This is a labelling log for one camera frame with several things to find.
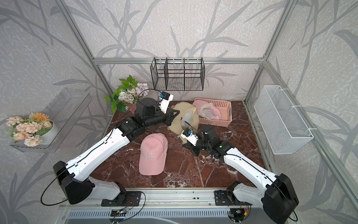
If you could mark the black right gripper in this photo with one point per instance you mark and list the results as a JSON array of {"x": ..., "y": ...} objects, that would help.
[{"x": 190, "y": 147}]

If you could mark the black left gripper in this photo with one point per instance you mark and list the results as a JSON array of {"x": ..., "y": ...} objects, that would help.
[{"x": 168, "y": 115}]

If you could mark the beige baseball cap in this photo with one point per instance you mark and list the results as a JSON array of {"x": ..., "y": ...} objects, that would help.
[{"x": 187, "y": 118}]

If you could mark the pink baseball cap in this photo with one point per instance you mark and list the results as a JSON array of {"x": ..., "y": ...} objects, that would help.
[{"x": 153, "y": 154}]

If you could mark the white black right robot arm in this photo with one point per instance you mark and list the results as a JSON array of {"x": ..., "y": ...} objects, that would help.
[{"x": 273, "y": 193}]

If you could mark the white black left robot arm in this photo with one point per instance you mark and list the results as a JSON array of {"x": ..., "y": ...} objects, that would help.
[{"x": 74, "y": 176}]

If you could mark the pink cap in basket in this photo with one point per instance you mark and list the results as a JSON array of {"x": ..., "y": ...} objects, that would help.
[{"x": 207, "y": 110}]

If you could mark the pink plastic basket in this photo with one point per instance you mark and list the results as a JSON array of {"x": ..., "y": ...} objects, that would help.
[{"x": 224, "y": 107}]

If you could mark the pink glass vase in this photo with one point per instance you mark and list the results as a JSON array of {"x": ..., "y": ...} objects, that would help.
[{"x": 132, "y": 108}]

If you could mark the green and lilac flower bouquet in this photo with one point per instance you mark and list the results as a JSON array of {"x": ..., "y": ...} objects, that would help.
[{"x": 128, "y": 93}]

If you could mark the white pot peach flowers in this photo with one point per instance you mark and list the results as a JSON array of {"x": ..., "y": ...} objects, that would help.
[{"x": 35, "y": 130}]

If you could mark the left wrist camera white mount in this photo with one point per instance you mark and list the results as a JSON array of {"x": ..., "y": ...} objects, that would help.
[{"x": 164, "y": 100}]

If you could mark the black wire wall basket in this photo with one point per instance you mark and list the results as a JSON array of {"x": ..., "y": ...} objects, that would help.
[{"x": 182, "y": 74}]

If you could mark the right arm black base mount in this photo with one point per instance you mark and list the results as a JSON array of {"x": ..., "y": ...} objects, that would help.
[{"x": 227, "y": 198}]

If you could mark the white mesh wall basket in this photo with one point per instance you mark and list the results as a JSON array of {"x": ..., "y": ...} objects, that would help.
[{"x": 284, "y": 127}]

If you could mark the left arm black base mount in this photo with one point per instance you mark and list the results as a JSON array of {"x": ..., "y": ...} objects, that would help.
[{"x": 128, "y": 198}]

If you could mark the clear acrylic wall shelf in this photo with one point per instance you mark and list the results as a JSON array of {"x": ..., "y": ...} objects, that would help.
[{"x": 64, "y": 110}]

